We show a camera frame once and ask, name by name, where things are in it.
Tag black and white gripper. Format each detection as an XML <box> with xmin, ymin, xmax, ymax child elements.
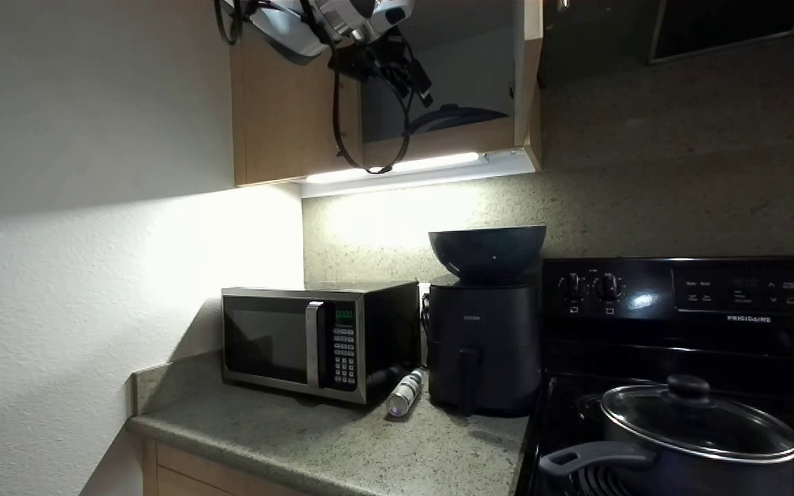
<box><xmin>324</xmin><ymin>23</ymin><xmax>439</xmax><ymax>110</ymax></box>

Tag under-cabinet light strip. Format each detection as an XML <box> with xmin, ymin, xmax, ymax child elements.
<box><xmin>298</xmin><ymin>148</ymin><xmax>541</xmax><ymax>201</ymax></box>

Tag stainless steel microwave oven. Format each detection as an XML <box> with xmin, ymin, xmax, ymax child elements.
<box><xmin>218</xmin><ymin>279</ymin><xmax>421</xmax><ymax>408</ymax></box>

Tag glass pot lid black knob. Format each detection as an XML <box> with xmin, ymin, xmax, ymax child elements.
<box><xmin>597</xmin><ymin>372</ymin><xmax>794</xmax><ymax>467</ymax></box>

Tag blue bowl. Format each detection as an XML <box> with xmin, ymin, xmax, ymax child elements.
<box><xmin>426</xmin><ymin>224</ymin><xmax>549</xmax><ymax>286</ymax></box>

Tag black air fryer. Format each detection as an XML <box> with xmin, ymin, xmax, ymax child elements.
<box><xmin>425</xmin><ymin>275</ymin><xmax>545</xmax><ymax>419</ymax></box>

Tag small white bottle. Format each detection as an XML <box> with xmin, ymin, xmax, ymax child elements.
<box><xmin>382</xmin><ymin>368</ymin><xmax>426</xmax><ymax>423</ymax></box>

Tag dark range hood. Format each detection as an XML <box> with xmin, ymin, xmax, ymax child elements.
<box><xmin>647</xmin><ymin>0</ymin><xmax>794</xmax><ymax>67</ymax></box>

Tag black electric stove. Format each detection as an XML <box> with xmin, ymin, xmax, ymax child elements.
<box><xmin>516</xmin><ymin>253</ymin><xmax>794</xmax><ymax>496</ymax></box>

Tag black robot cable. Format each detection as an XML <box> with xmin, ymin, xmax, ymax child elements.
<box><xmin>329</xmin><ymin>51</ymin><xmax>415</xmax><ymax>176</ymax></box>

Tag wooden wall cabinet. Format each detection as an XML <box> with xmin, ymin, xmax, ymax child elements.
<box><xmin>228</xmin><ymin>0</ymin><xmax>545</xmax><ymax>188</ymax></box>

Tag black pot with grey handle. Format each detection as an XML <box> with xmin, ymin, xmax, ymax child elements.
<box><xmin>538</xmin><ymin>402</ymin><xmax>794</xmax><ymax>496</ymax></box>

